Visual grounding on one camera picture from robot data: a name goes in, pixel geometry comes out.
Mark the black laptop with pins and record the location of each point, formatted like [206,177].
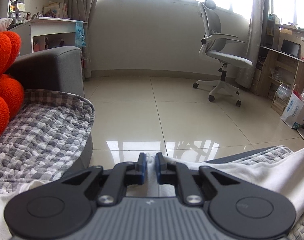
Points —
[291,48]

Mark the clear plastic storage box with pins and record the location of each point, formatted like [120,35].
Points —
[284,92]

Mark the grey checked quilted blanket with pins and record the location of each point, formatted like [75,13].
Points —
[41,135]

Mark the orange pumpkin cushion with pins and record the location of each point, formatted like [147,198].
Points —
[1,55]

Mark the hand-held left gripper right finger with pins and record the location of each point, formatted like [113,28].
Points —
[159,170]

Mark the white pillow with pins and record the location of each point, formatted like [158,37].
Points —
[0,25]

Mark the white t-shirt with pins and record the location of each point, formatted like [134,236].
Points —
[267,175]

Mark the white desk with hutch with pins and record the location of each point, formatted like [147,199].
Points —
[54,26]

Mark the white shopping bag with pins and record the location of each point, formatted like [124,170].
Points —
[293,112]

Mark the blue plastic bag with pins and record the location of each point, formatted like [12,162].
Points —
[80,35]

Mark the row of books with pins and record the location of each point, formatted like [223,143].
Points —
[55,10]

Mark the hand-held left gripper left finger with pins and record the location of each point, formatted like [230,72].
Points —
[142,170]

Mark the wooden shelf desk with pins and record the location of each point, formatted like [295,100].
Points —
[269,62]

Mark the grey curtain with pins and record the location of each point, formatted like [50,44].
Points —
[257,17]
[82,0]

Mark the grey office chair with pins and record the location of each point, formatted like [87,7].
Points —
[229,60]

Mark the grey fabric sofa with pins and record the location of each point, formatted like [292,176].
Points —
[54,65]

